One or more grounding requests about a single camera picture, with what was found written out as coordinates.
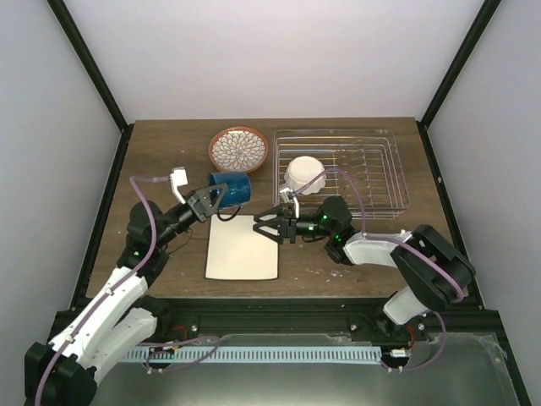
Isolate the light blue slotted cable duct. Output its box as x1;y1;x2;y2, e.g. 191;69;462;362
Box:
121;346;382;365

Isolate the dark blue mug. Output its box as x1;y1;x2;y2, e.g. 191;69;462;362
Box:
209;172;252;222

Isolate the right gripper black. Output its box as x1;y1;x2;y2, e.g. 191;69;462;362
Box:
254;206;334;245

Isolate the cream rectangular plate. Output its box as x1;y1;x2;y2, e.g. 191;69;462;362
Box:
205;215;278;281

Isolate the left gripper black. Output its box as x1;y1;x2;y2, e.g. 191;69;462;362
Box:
155;184;229;249

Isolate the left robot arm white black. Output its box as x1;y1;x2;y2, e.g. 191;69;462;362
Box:
25;183;229;405

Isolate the patterned round plate orange rim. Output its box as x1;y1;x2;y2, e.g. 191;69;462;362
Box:
208;126;269;173

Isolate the black aluminium frame rail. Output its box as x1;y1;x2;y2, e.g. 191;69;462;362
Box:
50;295;508;343

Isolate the metal wire dish rack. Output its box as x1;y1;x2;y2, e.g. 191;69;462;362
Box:
273;129;410;219

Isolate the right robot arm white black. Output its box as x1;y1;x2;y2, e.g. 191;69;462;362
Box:
253;196;475;341

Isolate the white scalloped bowl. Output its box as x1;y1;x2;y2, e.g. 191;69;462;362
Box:
284;156;326;195

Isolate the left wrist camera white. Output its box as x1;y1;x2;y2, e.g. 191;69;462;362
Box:
169;167;188;204

